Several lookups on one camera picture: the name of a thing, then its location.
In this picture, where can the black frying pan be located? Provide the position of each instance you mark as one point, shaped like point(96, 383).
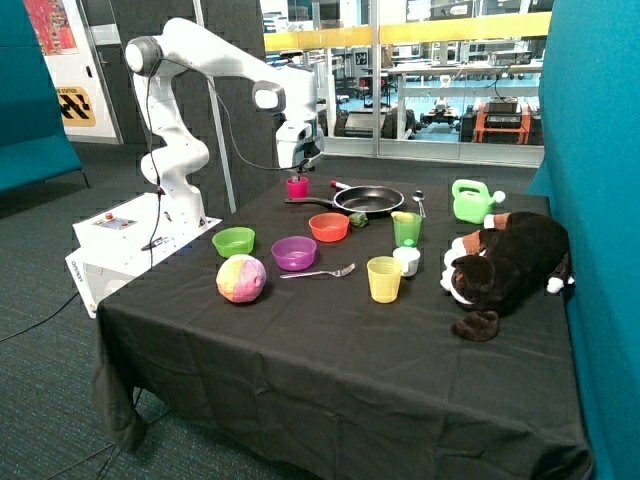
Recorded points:
point(370, 200)

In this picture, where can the yellow plastic cup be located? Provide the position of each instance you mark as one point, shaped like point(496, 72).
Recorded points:
point(384, 276)

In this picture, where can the pink plastic cup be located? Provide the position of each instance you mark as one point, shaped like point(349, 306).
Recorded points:
point(297, 190)

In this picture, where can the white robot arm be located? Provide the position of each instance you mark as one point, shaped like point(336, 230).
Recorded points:
point(183, 45)

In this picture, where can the teal sofa left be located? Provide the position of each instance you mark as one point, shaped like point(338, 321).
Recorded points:
point(34, 145)

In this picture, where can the small white jar green lid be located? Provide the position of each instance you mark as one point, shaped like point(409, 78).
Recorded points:
point(408, 255)

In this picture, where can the orange plastic bowl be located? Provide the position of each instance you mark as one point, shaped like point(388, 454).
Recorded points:
point(329, 227)

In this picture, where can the metal fork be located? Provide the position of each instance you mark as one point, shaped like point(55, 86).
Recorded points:
point(320, 273)

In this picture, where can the brown plush dog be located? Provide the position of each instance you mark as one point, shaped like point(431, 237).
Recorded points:
point(491, 270)

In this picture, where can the red white marker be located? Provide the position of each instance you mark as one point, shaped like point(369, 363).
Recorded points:
point(339, 185)

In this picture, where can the green plastic cup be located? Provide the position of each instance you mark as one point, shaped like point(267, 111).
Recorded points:
point(407, 228)

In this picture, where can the red poster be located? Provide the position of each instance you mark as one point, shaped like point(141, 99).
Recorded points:
point(51, 25)

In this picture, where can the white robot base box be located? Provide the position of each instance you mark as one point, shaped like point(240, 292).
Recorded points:
point(120, 244)

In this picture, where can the green plastic bowl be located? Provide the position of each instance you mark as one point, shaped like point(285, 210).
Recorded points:
point(234, 240)

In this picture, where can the purple plastic bowl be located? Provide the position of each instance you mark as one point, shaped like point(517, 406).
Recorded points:
point(294, 253)

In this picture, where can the pastel plush ball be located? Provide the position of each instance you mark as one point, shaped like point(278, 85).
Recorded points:
point(241, 278)

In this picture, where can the green toy watering can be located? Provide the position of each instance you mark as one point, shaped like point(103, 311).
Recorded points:
point(472, 201)

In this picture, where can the yellow black sign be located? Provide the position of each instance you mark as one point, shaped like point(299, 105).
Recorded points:
point(75, 106)

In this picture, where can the small green toy vegetable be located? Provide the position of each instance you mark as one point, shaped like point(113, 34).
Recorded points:
point(358, 220)

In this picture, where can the black tablecloth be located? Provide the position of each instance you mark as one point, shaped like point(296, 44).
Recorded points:
point(317, 374)

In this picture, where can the teal partition right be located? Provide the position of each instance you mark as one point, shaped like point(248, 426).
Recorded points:
point(589, 93)

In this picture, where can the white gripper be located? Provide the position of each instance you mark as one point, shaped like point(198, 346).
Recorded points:
point(300, 146)

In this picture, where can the metal spoon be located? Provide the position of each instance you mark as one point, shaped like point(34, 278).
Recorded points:
point(418, 196)

